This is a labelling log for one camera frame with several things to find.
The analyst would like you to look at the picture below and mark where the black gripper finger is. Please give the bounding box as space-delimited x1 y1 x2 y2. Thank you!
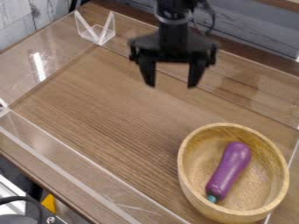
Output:
187 59 205 88
139 56 156 88

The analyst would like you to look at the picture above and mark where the clear acrylic corner bracket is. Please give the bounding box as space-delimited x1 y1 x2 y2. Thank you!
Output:
73 11 116 46

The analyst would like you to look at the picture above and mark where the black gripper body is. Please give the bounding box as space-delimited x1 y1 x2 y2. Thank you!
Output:
128 24 219 66

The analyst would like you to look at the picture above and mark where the brown wooden bowl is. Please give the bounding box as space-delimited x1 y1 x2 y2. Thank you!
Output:
177 122 289 224

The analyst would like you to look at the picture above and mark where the black cable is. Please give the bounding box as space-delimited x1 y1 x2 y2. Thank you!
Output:
0 195 43 224

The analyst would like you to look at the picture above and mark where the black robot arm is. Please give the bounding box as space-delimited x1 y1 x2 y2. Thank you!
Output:
128 0 220 88

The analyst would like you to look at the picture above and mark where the purple toy eggplant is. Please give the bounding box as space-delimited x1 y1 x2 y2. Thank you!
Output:
205 142 252 204

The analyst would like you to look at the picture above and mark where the black device with yellow label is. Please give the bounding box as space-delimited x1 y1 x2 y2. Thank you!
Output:
24 189 84 224

